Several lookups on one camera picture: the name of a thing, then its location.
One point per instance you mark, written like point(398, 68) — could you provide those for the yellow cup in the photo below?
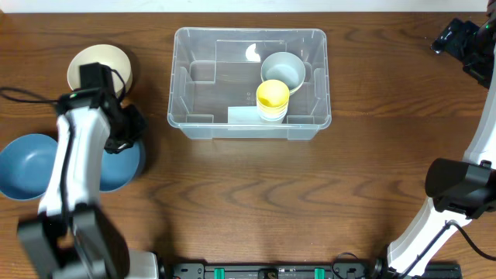
point(270, 109)
point(273, 94)

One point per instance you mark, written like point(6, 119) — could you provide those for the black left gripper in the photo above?
point(126, 129)

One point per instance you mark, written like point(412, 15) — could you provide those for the grey small bowl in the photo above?
point(285, 67)

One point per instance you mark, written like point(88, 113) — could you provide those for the blue bowl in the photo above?
point(120, 169)
point(26, 166)

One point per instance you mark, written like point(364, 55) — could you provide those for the light blue cup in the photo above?
point(272, 118)

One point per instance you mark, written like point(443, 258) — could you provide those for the clear plastic storage bin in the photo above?
point(216, 68)

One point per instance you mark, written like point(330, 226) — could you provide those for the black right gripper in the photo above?
point(448, 39)

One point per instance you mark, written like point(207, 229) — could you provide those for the cream bowl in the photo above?
point(108, 55)

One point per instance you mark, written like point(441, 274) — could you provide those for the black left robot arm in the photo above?
point(71, 237)

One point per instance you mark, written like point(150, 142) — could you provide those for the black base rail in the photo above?
point(346, 269)

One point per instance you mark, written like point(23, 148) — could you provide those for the pink cup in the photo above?
point(270, 113)

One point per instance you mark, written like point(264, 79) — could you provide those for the white label in bin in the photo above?
point(243, 115)

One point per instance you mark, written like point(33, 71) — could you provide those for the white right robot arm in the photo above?
point(458, 192)

